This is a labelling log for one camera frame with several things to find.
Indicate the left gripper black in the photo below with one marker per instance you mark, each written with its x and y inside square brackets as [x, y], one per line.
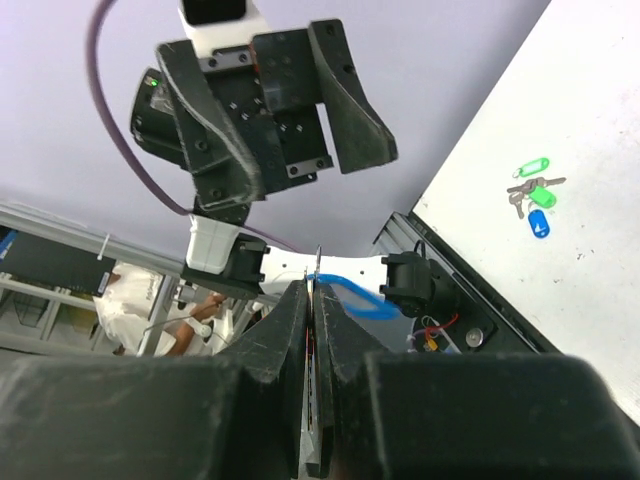
[258, 103]

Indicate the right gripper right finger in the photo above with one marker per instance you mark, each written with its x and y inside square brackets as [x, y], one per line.
[462, 416]

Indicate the dark blue key tag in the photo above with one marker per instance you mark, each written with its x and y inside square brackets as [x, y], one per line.
[538, 224]

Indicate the green key tag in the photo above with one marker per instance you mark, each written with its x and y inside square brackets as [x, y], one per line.
[543, 197]
[531, 168]

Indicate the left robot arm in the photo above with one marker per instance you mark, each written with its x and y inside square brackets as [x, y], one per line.
[223, 255]

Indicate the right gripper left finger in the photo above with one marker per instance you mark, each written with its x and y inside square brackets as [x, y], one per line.
[233, 415]

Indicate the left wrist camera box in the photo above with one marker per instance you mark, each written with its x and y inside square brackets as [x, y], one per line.
[215, 25]

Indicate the person in white shirt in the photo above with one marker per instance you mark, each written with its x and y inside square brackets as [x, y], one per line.
[130, 309]

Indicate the bunch of keys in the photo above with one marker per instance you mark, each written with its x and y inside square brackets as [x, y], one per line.
[518, 194]

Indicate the silver key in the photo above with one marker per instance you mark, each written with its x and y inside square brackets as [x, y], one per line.
[311, 277]

